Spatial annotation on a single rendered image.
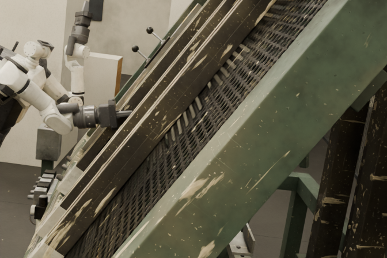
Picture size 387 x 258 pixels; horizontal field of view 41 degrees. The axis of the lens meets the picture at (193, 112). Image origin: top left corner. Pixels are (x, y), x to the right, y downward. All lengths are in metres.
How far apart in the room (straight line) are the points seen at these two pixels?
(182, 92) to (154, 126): 0.12
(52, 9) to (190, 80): 3.51
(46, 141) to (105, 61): 4.59
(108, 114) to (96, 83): 5.56
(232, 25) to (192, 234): 0.70
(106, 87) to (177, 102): 6.17
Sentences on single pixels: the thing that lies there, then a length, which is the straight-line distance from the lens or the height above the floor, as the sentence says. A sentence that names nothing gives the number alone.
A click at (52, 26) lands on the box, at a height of 1.31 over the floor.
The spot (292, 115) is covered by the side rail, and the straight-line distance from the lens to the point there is 0.78.
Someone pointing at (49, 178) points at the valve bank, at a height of 0.76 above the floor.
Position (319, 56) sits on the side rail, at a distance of 0.77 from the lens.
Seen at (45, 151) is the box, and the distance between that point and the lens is 3.00.
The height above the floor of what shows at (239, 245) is 1.03.
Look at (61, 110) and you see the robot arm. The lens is 2.00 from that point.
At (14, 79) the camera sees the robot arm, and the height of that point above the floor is 1.38.
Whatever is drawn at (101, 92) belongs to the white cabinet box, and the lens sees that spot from 7.56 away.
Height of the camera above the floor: 1.74
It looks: 13 degrees down
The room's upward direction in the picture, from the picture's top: 8 degrees clockwise
